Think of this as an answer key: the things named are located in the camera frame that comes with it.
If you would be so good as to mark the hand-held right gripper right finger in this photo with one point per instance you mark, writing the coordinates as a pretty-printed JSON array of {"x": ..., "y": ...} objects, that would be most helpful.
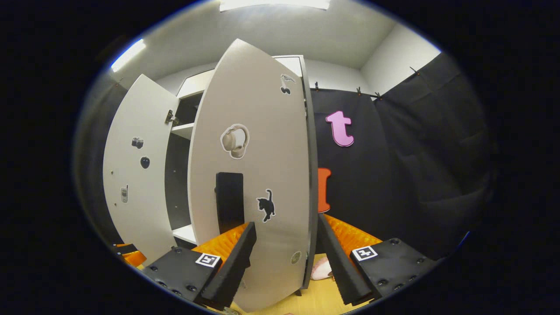
[{"x": 337, "y": 267}]

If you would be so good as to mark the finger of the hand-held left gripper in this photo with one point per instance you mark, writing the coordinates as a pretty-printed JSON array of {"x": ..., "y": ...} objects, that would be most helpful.
[{"x": 131, "y": 257}]

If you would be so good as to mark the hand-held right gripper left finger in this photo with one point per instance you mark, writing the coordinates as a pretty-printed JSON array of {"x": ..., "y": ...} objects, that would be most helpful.
[{"x": 236, "y": 271}]

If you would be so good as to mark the white cabinet door phone sticker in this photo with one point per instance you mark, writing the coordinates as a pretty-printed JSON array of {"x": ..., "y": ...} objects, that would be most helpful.
[{"x": 131, "y": 210}]

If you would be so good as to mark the white cabinet door cat sticker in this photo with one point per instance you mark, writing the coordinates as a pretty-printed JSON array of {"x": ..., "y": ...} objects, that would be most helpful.
[{"x": 262, "y": 153}]

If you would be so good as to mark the white and grey cabinet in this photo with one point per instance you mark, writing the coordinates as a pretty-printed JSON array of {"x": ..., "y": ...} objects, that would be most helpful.
[{"x": 183, "y": 130}]

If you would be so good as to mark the pink plush toy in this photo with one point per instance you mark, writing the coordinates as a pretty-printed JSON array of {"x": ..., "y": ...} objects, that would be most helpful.
[{"x": 321, "y": 269}]

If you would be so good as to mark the ceiling light panel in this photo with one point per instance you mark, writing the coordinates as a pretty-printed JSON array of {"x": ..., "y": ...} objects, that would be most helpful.
[
  {"x": 127, "y": 55},
  {"x": 273, "y": 4}
]

